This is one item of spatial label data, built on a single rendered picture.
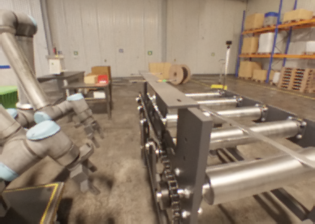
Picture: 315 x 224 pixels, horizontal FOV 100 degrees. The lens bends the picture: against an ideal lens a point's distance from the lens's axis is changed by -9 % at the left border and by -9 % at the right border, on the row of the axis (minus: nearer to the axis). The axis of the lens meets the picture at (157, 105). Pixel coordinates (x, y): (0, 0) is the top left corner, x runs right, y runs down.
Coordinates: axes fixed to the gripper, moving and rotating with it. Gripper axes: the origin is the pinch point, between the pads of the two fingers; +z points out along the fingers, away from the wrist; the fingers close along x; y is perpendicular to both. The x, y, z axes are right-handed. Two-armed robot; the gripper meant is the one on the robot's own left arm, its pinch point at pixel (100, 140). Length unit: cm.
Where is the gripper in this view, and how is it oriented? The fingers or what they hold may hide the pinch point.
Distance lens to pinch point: 106.6
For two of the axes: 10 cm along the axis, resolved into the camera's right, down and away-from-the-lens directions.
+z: 4.1, 8.8, 2.3
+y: 9.0, -4.3, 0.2
